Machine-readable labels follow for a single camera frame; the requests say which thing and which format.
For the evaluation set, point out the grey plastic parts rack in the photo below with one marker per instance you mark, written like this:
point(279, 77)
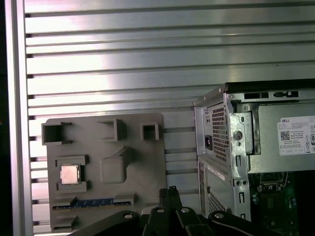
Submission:
point(147, 172)

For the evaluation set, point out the blue green RAM stick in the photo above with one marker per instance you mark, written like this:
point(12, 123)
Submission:
point(94, 202)

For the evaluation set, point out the black open PC case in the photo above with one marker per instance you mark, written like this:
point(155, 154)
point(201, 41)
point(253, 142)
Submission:
point(246, 147)

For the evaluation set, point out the green motherboard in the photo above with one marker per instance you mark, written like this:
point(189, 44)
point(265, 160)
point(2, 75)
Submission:
point(290, 209)

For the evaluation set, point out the silver square CPU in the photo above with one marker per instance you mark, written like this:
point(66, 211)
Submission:
point(69, 174)

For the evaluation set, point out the grey power supply unit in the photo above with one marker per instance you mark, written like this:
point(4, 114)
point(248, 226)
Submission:
point(268, 132)

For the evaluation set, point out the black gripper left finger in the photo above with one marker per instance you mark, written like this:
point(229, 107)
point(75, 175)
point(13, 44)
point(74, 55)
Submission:
point(157, 221)

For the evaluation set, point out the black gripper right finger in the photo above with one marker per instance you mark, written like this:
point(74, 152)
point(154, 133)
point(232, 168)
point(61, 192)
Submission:
point(184, 221)

